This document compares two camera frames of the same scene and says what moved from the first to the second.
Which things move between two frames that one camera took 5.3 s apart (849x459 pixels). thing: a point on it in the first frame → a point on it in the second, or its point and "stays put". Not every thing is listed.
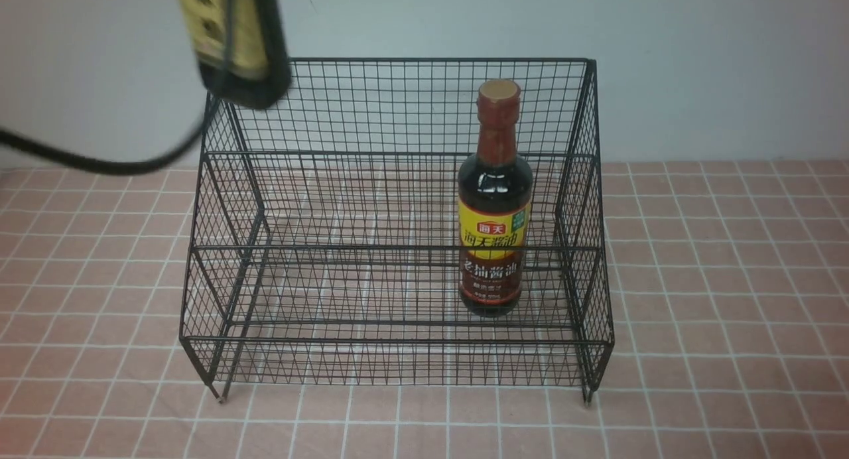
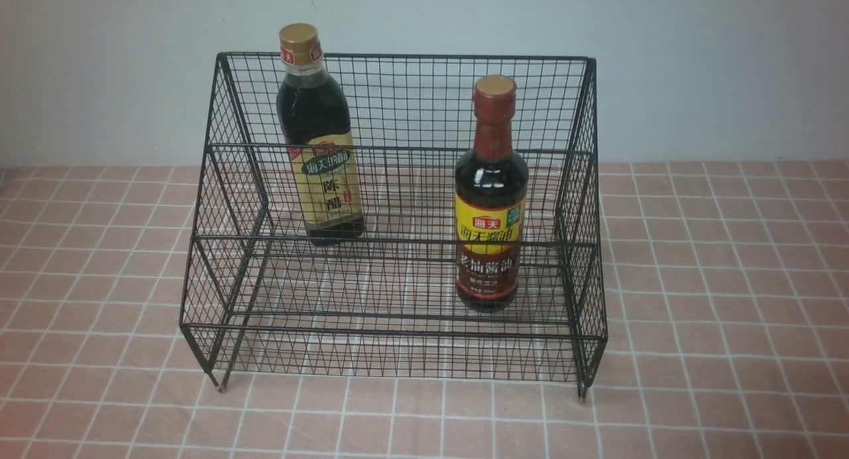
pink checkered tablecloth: [727, 283] stays put
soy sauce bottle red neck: [495, 208] stays put
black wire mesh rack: [402, 223] stays put
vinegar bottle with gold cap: [237, 33] → [315, 113]
